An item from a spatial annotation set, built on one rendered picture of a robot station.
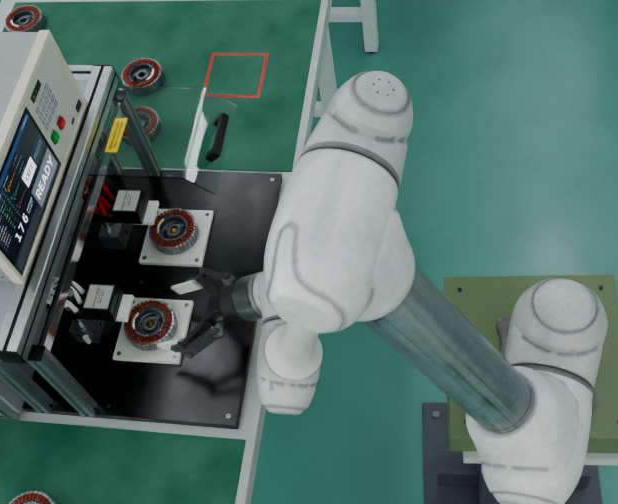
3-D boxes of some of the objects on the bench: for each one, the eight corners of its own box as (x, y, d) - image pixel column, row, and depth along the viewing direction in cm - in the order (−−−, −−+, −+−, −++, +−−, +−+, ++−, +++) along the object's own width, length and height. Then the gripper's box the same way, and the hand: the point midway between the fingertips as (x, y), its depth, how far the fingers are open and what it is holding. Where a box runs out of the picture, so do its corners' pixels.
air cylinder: (133, 223, 197) (126, 210, 193) (125, 249, 194) (118, 237, 189) (113, 222, 198) (105, 209, 194) (105, 249, 194) (97, 236, 190)
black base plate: (282, 178, 202) (281, 173, 200) (238, 429, 169) (235, 425, 167) (102, 173, 210) (99, 167, 208) (26, 412, 177) (21, 408, 175)
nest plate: (194, 303, 184) (192, 300, 183) (180, 365, 176) (178, 362, 175) (130, 299, 186) (128, 296, 185) (114, 360, 179) (112, 357, 178)
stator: (205, 219, 194) (202, 210, 191) (190, 259, 188) (186, 251, 185) (162, 212, 196) (157, 203, 193) (146, 252, 191) (141, 243, 188)
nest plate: (214, 213, 196) (213, 210, 195) (202, 267, 188) (200, 264, 187) (154, 211, 199) (152, 208, 198) (139, 264, 191) (138, 261, 190)
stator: (182, 307, 182) (178, 299, 179) (172, 353, 176) (167, 346, 173) (134, 304, 184) (129, 296, 181) (122, 350, 178) (117, 343, 175)
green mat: (321, -1, 233) (321, -1, 233) (291, 172, 202) (291, 171, 202) (15, 2, 250) (15, 2, 249) (-56, 162, 218) (-56, 162, 218)
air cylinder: (107, 313, 185) (99, 301, 180) (99, 343, 181) (90, 332, 177) (86, 311, 186) (77, 300, 181) (77, 341, 182) (68, 330, 177)
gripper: (246, 365, 158) (168, 379, 171) (266, 254, 171) (192, 275, 183) (220, 349, 154) (142, 365, 166) (243, 237, 166) (168, 259, 178)
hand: (172, 317), depth 174 cm, fingers open, 13 cm apart
